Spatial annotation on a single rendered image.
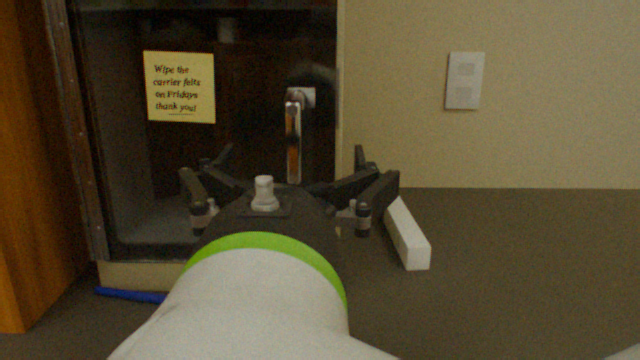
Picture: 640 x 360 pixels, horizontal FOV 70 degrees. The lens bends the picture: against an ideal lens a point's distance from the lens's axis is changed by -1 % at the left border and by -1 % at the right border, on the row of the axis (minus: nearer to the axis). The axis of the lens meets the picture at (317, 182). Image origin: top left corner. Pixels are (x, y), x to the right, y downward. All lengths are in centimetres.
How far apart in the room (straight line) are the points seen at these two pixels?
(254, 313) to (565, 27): 96
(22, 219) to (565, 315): 66
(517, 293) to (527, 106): 48
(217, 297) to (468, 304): 50
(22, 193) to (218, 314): 49
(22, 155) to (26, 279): 15
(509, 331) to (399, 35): 60
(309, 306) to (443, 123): 85
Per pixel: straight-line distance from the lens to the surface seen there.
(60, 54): 59
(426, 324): 60
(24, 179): 63
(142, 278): 67
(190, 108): 54
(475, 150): 105
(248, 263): 21
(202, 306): 17
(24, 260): 64
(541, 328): 63
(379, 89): 97
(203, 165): 44
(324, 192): 37
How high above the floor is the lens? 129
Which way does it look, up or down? 21 degrees down
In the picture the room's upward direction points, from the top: straight up
